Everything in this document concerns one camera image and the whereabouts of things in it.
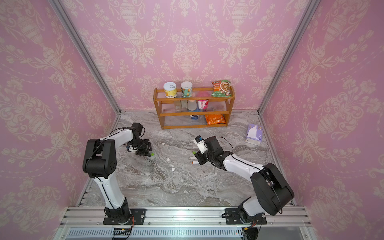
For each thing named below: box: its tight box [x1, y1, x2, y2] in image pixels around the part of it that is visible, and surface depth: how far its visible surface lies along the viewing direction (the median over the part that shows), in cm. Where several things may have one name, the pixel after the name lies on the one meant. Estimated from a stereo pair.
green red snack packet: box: [211, 79, 232, 98], surface depth 90 cm
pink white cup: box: [197, 99, 209, 110], surface depth 99 cm
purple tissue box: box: [245, 123, 264, 146], surface depth 102 cm
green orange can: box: [180, 81, 193, 98], surface depth 88 cm
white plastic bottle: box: [187, 100, 197, 111], surface depth 102 cm
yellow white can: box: [163, 81, 178, 99], surface depth 88 cm
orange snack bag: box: [205, 114, 226, 125], surface depth 111 cm
